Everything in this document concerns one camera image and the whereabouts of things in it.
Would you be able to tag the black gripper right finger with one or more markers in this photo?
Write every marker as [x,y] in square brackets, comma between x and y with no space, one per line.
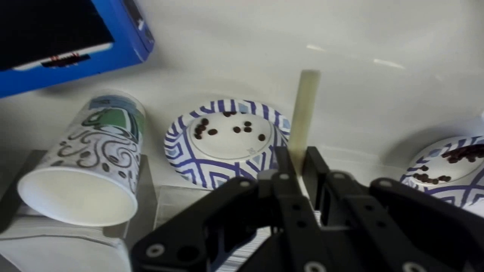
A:
[389,228]

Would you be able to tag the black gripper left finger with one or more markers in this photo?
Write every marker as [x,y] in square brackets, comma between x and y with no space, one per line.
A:
[205,235]

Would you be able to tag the white plastic spoon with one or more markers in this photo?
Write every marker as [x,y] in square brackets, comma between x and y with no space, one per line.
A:
[302,119]

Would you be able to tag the blue patterned bowl near cup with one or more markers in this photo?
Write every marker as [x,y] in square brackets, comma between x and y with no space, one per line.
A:
[224,140]

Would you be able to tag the blue patterned bowl near bin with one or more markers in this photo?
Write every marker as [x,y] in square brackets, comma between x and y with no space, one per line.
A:
[451,170]

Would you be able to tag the patterned paper cup by bag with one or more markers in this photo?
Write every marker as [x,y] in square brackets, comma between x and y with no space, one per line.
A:
[90,176]

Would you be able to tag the metal napkin holder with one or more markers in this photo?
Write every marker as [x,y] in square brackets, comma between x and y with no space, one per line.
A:
[31,243]

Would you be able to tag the blue snack box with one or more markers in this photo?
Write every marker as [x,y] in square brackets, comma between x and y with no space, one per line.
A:
[46,43]

